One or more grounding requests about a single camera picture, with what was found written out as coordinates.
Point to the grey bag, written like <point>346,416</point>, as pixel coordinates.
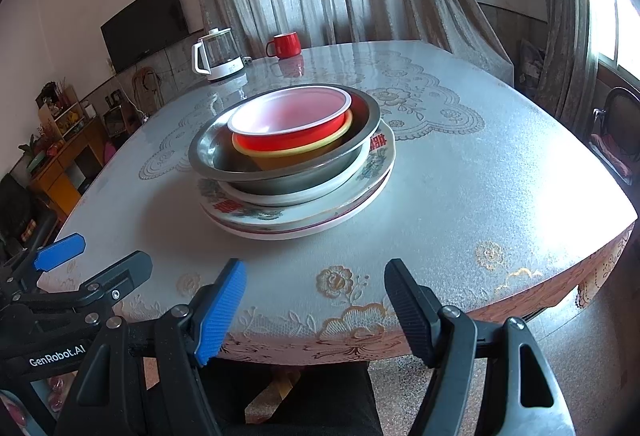
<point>532,66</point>

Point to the black television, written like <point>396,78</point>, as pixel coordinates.
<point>145,23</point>

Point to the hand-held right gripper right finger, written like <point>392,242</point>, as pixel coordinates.
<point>412,311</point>

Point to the black armchair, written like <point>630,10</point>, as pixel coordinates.
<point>20,206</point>

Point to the pink-rimmed floral plate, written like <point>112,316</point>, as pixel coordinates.
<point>300,221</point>

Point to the grey side curtain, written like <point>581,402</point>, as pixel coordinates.
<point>565,41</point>

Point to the bright window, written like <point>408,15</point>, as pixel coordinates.
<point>620,16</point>

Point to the stainless steel bowl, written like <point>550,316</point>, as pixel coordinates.
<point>300,178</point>

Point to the small dark appliance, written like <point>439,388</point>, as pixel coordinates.
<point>114,121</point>

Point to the dark wooden armchair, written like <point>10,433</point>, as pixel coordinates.
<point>617,116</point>

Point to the glass electric kettle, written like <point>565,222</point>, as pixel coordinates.
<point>217,53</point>

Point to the yellow bowl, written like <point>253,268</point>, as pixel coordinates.
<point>280,162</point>

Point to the red mug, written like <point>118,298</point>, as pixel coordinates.
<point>286,45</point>

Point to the wooden shelf cabinet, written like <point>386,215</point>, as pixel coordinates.
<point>65,166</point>

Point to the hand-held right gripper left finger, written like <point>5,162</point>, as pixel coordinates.
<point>220,316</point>

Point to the red bowl white inside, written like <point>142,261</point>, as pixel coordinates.
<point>290,111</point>

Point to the wooden chair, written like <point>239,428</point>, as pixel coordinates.
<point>145,86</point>

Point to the white floral plate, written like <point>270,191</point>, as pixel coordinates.
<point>372,156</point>

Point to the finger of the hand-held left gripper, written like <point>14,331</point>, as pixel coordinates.
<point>60,252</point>
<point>125,272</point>

